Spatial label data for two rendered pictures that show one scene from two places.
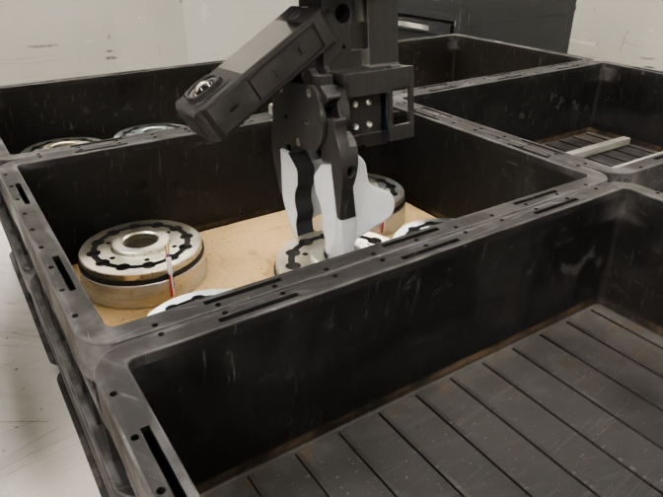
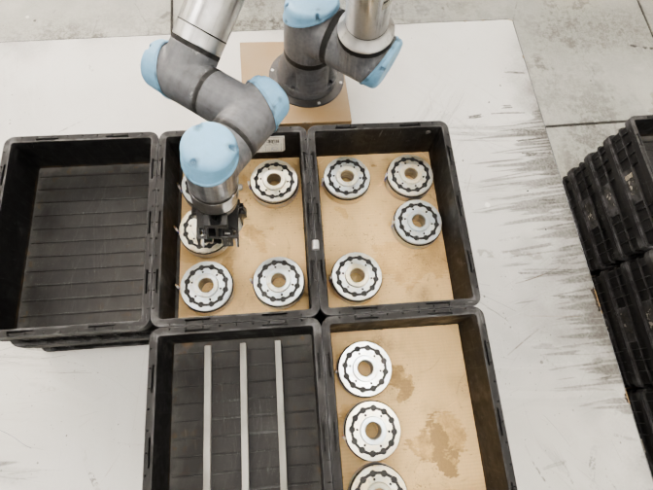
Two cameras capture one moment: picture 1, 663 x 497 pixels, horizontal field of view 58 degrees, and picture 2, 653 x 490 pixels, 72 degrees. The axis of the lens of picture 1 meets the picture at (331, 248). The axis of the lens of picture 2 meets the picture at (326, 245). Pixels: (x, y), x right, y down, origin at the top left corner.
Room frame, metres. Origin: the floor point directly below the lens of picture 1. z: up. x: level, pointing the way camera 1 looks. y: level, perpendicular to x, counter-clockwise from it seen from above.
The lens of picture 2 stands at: (0.73, -0.20, 1.74)
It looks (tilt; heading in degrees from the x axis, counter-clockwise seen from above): 71 degrees down; 111
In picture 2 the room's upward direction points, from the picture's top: 9 degrees clockwise
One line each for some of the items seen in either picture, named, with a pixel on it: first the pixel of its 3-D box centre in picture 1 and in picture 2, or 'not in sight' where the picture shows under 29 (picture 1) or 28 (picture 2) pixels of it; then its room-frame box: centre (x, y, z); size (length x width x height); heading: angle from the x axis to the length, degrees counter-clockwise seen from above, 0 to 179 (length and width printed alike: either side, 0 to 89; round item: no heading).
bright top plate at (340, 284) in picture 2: not in sight; (357, 276); (0.71, 0.06, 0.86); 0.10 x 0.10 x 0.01
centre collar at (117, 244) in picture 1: (140, 243); (274, 179); (0.46, 0.16, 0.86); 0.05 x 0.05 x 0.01
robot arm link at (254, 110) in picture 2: not in sight; (243, 111); (0.45, 0.11, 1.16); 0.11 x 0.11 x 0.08; 87
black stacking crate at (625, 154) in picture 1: (595, 154); (242, 441); (0.67, -0.31, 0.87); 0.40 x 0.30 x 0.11; 123
